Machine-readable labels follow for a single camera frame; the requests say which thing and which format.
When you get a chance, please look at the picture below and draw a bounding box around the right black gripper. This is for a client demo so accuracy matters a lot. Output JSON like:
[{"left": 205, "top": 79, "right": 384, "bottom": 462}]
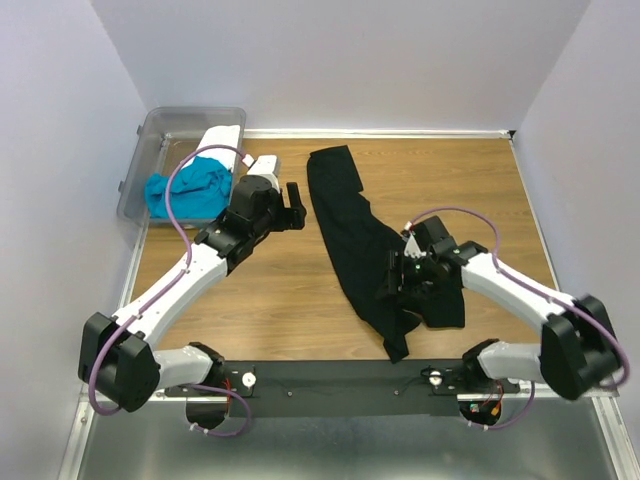
[{"left": 373, "top": 247, "right": 437, "bottom": 304}]

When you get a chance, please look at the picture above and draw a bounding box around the white t shirt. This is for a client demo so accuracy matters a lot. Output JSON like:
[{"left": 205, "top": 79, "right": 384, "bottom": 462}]
[{"left": 197, "top": 124, "right": 241, "bottom": 172}]

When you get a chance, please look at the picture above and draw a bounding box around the black t shirt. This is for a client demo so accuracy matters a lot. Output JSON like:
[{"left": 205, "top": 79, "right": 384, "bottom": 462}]
[{"left": 307, "top": 146, "right": 466, "bottom": 363}]

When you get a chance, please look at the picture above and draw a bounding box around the teal t shirt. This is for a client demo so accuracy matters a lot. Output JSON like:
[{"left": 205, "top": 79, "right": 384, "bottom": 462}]
[{"left": 144, "top": 156, "right": 233, "bottom": 220}]

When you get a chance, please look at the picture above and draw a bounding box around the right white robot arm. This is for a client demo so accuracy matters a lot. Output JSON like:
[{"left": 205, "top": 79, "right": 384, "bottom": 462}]
[{"left": 379, "top": 238, "right": 630, "bottom": 400}]

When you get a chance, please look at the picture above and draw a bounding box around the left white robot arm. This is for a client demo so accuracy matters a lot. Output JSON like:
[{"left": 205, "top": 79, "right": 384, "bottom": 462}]
[{"left": 78, "top": 175, "right": 306, "bottom": 415}]

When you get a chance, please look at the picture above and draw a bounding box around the clear plastic storage bin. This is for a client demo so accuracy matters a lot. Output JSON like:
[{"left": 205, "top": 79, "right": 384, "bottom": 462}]
[{"left": 117, "top": 106, "right": 246, "bottom": 227}]

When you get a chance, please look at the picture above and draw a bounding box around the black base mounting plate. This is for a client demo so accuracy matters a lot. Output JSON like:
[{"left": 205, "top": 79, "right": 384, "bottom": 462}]
[{"left": 165, "top": 359, "right": 520, "bottom": 425}]

